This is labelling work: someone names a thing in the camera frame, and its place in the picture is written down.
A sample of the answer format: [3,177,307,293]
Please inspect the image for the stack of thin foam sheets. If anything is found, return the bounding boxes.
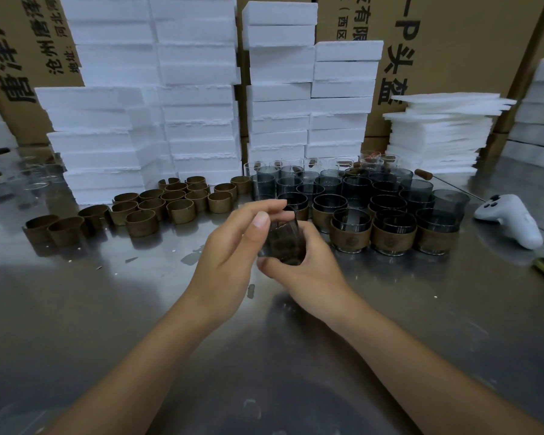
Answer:
[383,91,517,175]

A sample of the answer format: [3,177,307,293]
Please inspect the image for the cluster of transparent plastic cups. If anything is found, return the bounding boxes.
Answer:
[244,151,471,231]

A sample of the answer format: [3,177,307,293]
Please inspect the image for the white game controller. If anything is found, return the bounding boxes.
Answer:
[473,193,544,251]

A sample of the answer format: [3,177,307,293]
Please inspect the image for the brown-handled metal rod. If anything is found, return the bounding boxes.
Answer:
[415,169,486,204]

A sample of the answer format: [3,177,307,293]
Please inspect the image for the person's left hand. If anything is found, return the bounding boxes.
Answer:
[181,199,289,331]

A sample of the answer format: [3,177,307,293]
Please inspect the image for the tall stack white foam blocks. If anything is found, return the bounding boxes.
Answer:
[35,0,242,205]

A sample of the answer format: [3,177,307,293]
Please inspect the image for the large printed cardboard box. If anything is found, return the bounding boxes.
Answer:
[315,0,544,137]

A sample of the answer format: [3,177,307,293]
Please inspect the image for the person's right hand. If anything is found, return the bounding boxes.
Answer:
[256,219,357,327]

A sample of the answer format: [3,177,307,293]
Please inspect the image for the group of brown sleeve rings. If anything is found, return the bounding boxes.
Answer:
[23,175,253,248]

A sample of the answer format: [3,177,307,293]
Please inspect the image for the smoky transparent plastic cup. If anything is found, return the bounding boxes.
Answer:
[415,208,459,256]
[311,193,349,235]
[329,208,372,254]
[368,194,408,214]
[371,210,418,257]
[279,192,310,221]
[257,208,308,267]

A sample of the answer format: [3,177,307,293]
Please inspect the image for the bunch of clear plastic cups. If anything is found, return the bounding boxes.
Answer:
[8,158,66,191]

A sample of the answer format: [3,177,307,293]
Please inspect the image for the stepped stack white foam blocks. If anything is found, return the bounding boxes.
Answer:
[241,0,384,164]

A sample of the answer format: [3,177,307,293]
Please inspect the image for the person's right forearm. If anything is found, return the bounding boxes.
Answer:
[331,298,544,435]

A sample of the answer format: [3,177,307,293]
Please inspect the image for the person's left forearm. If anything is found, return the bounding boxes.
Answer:
[45,303,230,435]

